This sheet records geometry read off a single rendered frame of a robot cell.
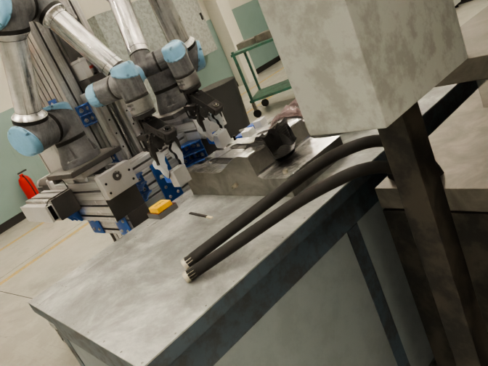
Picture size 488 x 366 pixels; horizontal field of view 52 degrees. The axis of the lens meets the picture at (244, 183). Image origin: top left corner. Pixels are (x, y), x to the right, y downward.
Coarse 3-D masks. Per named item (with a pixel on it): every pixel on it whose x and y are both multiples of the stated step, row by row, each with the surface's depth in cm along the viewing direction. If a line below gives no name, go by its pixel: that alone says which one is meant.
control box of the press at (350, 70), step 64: (320, 0) 72; (384, 0) 75; (448, 0) 88; (320, 64) 78; (384, 64) 75; (448, 64) 87; (320, 128) 85; (384, 128) 76; (448, 256) 97; (448, 320) 105
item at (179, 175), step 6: (174, 168) 154; (180, 168) 153; (186, 168) 155; (162, 174) 163; (174, 174) 152; (180, 174) 153; (186, 174) 155; (168, 180) 157; (174, 180) 154; (180, 180) 153; (186, 180) 155; (174, 186) 156; (180, 186) 153
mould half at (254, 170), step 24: (288, 120) 162; (312, 144) 154; (336, 144) 149; (192, 168) 173; (216, 168) 163; (240, 168) 149; (264, 168) 147; (288, 168) 142; (216, 192) 165; (240, 192) 155; (264, 192) 147
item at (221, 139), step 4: (216, 132) 180; (220, 132) 179; (224, 132) 179; (204, 136) 188; (216, 136) 177; (220, 136) 178; (224, 136) 180; (228, 136) 181; (208, 140) 183; (216, 140) 179; (220, 140) 178; (224, 140) 180; (228, 140) 181; (216, 144) 181; (220, 144) 179; (224, 144) 180
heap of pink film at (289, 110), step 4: (292, 104) 192; (296, 104) 190; (284, 108) 183; (288, 108) 182; (292, 108) 181; (296, 108) 180; (280, 112) 186; (284, 112) 182; (288, 112) 183; (292, 112) 181; (296, 112) 181; (300, 112) 181; (276, 116) 186; (280, 116) 183; (284, 116) 183; (288, 116) 182; (300, 116) 179; (272, 120) 190; (276, 120) 185; (272, 124) 189
